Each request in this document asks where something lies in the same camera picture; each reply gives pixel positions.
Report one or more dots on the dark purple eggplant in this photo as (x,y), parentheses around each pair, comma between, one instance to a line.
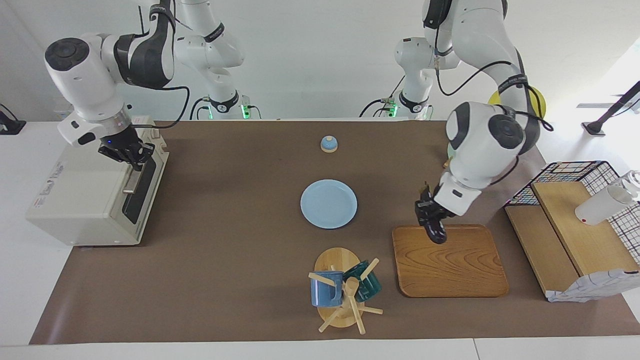
(438,235)

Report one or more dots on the mint green racked plate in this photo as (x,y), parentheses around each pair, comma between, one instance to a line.
(449,151)

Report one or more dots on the blue mug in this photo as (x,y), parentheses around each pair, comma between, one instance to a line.
(322,295)

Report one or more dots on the brown table mat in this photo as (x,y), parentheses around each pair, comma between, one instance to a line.
(225,250)

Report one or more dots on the black stand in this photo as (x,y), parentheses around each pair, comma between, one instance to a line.
(595,127)

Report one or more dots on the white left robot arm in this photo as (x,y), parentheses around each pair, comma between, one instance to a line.
(480,140)

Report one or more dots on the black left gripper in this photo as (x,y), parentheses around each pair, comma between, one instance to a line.
(441,206)

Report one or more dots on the light blue plate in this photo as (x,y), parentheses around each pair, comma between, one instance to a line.
(328,204)

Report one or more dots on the small black device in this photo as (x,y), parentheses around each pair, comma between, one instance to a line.
(10,126)

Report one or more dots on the yellow plate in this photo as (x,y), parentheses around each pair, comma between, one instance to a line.
(539,102)

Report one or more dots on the dark green mug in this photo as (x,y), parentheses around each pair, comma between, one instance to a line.
(371,287)

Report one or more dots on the patterned white cloth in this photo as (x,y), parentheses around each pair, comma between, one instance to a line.
(590,290)

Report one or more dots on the wooden plate rack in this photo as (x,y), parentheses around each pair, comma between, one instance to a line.
(447,162)

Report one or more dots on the wooden mug tree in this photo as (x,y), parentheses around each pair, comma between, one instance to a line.
(335,260)

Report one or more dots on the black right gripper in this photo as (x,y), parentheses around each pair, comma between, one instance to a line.
(122,145)

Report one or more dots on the white cup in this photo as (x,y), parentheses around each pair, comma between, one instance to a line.
(600,210)

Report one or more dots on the wooden serving tray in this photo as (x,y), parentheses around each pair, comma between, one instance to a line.
(450,270)

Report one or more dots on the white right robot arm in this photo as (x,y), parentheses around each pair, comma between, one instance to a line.
(85,85)

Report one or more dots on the cream toaster oven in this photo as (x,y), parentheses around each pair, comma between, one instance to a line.
(80,200)

